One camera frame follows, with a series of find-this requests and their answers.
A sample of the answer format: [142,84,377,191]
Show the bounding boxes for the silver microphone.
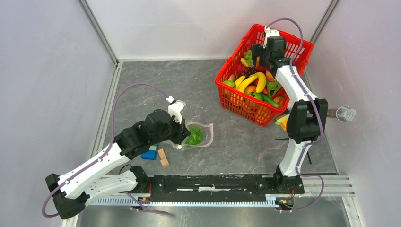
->
[327,105,357,122]

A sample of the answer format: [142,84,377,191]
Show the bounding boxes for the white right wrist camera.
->
[263,26,280,49]

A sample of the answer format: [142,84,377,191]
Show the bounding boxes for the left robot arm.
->
[45,106,190,219]

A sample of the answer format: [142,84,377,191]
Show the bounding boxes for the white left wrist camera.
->
[166,96,186,124]

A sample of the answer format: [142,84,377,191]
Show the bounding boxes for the wooden cube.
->
[157,149,166,160]
[160,158,170,168]

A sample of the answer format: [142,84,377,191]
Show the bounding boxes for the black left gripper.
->
[150,113,191,145]

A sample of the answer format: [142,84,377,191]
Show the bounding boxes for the yellow toy bananas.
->
[234,72,268,93]

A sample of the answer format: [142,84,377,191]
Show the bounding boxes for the dark green leafy vegetable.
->
[266,81,282,98]

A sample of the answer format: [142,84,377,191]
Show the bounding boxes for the green toy grapes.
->
[243,50,253,67]

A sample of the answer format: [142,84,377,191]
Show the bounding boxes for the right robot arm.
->
[252,36,328,193]

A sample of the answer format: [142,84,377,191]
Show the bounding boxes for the red plastic basket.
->
[214,24,314,127]

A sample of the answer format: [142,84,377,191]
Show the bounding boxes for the yellow green block pile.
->
[274,114,289,131]

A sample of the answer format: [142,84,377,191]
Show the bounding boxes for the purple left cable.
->
[41,82,173,218]

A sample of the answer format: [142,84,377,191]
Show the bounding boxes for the clear zip top bag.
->
[166,122,214,151]

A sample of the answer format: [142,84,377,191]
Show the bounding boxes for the green toy lettuce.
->
[185,125,203,145]

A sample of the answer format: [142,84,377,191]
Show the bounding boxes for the green toy lime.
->
[223,80,236,89]

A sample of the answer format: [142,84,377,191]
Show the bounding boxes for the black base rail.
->
[132,174,305,202]

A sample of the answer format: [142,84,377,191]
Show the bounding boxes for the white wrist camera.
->
[166,96,186,124]
[263,26,280,49]

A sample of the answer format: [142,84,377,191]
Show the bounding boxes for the blue green block stack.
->
[140,144,158,160]

